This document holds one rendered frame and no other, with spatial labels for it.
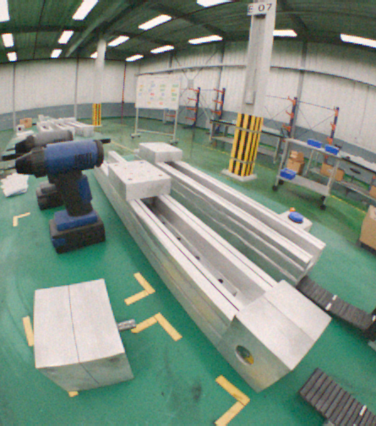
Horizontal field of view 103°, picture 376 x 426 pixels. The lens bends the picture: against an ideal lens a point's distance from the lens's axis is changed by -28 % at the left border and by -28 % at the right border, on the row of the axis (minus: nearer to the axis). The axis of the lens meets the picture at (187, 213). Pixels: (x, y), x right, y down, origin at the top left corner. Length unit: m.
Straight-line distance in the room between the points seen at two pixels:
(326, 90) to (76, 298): 8.36
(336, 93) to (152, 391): 8.26
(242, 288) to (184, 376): 0.15
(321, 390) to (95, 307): 0.30
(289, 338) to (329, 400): 0.12
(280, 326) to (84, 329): 0.21
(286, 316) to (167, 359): 0.16
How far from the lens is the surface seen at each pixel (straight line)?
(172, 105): 5.79
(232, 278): 0.33
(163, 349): 0.31
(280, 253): 0.42
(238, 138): 3.60
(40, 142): 0.61
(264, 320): 0.25
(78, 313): 0.24
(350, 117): 8.04
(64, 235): 0.44
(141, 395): 0.29
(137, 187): 0.45
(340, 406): 0.33
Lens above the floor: 1.07
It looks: 29 degrees down
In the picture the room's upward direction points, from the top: 7 degrees clockwise
